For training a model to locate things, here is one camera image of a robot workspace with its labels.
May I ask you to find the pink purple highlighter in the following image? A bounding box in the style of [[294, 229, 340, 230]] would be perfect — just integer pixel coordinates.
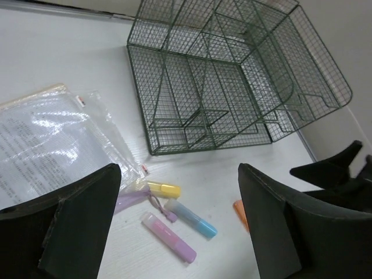
[[141, 212, 197, 264]]

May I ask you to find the yellow highlighter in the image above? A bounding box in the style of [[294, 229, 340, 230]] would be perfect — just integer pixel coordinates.
[[148, 181, 181, 199]]

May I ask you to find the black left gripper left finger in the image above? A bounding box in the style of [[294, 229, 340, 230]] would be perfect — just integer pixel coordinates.
[[1, 163, 121, 278]]

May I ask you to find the blue highlighter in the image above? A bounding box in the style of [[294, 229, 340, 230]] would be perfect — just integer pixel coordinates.
[[164, 198, 217, 239]]

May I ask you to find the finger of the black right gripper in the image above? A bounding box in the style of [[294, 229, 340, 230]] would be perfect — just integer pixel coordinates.
[[290, 140, 371, 209]]

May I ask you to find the clear zipper document pouch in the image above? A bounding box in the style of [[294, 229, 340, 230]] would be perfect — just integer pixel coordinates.
[[1, 84, 146, 208]]

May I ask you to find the orange highlighter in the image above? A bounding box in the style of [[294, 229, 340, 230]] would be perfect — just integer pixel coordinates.
[[232, 200, 249, 232]]

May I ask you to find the green wire mesh organizer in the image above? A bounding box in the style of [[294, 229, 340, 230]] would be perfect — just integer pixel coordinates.
[[127, 1, 352, 155]]

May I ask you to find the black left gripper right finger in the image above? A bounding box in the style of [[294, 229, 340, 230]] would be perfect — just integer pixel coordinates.
[[238, 163, 371, 278]]

